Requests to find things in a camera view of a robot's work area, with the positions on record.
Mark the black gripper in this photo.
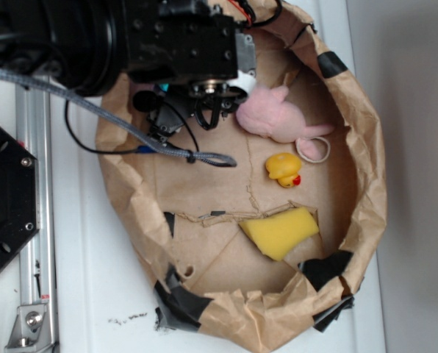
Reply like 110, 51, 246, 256
125, 0, 259, 99

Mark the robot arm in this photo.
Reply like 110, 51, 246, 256
0, 1, 256, 96

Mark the pink plush bunny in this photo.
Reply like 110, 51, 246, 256
235, 85, 334, 163

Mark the yellow rubber duck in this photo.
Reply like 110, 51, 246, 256
265, 152, 301, 188

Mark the brown paper bag tray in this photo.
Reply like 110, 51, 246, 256
99, 4, 387, 352

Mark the yellow sponge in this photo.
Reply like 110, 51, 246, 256
239, 207, 320, 261

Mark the grey braided cable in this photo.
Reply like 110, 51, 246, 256
0, 65, 237, 168

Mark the black cable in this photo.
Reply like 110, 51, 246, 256
64, 99, 201, 155

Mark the aluminium rail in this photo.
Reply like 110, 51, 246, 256
4, 87, 59, 352

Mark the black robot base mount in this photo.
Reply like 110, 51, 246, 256
0, 127, 38, 273

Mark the metal corner bracket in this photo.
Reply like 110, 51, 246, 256
4, 304, 54, 352

